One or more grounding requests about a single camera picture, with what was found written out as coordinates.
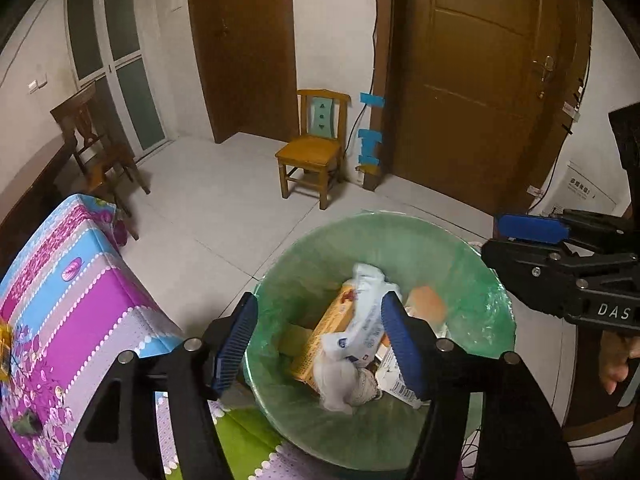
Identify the glass balcony door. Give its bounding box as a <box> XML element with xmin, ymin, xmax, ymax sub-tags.
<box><xmin>64</xmin><ymin>0</ymin><xmax>167</xmax><ymax>159</ymax></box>

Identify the green scouring pad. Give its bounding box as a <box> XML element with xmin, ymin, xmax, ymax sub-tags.
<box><xmin>12</xmin><ymin>410</ymin><xmax>43</xmax><ymax>438</ymax></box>

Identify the floral striped tablecloth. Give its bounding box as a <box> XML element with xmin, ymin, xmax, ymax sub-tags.
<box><xmin>1</xmin><ymin>194</ymin><xmax>319</xmax><ymax>479</ymax></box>

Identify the dark wooden chair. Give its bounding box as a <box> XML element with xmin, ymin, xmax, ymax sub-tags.
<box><xmin>50</xmin><ymin>82</ymin><xmax>151</xmax><ymax>240</ymax></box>

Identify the white plastic wipes pack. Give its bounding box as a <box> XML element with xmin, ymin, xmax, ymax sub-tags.
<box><xmin>321</xmin><ymin>263</ymin><xmax>402</xmax><ymax>367</ymax></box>

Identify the small yellow wooden chair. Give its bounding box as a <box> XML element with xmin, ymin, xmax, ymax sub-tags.
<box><xmin>276</xmin><ymin>89</ymin><xmax>352</xmax><ymax>210</ymax></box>

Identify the yellow wrapper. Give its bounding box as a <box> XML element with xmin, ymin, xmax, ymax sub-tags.
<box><xmin>0</xmin><ymin>321</ymin><xmax>13</xmax><ymax>382</ymax></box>

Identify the orange sponge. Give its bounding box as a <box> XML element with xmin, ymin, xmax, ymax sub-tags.
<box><xmin>405</xmin><ymin>285</ymin><xmax>447</xmax><ymax>330</ymax></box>

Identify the right hand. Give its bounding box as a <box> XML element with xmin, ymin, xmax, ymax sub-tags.
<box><xmin>599</xmin><ymin>332</ymin><xmax>640</xmax><ymax>394</ymax></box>

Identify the brown wooden door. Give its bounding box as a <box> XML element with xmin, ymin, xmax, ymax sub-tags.
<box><xmin>381</xmin><ymin>0</ymin><xmax>592</xmax><ymax>215</ymax></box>
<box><xmin>188</xmin><ymin>0</ymin><xmax>298</xmax><ymax>143</ymax></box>

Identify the white milk carton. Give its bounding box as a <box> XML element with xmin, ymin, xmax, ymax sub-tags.
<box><xmin>374</xmin><ymin>344</ymin><xmax>428</xmax><ymax>410</ymax></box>

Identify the dark wooden dining table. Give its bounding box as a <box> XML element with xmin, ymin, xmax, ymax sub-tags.
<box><xmin>1</xmin><ymin>134</ymin><xmax>77</xmax><ymax>276</ymax></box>

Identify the tan cardboard box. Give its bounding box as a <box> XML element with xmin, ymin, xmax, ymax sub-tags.
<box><xmin>290</xmin><ymin>281</ymin><xmax>356</xmax><ymax>392</ymax></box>

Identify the white tissue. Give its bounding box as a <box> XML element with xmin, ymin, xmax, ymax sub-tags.
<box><xmin>314</xmin><ymin>350</ymin><xmax>382</xmax><ymax>415</ymax></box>

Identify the green lined trash bin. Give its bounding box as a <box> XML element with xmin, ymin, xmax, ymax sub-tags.
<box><xmin>244</xmin><ymin>212</ymin><xmax>515</xmax><ymax>479</ymax></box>

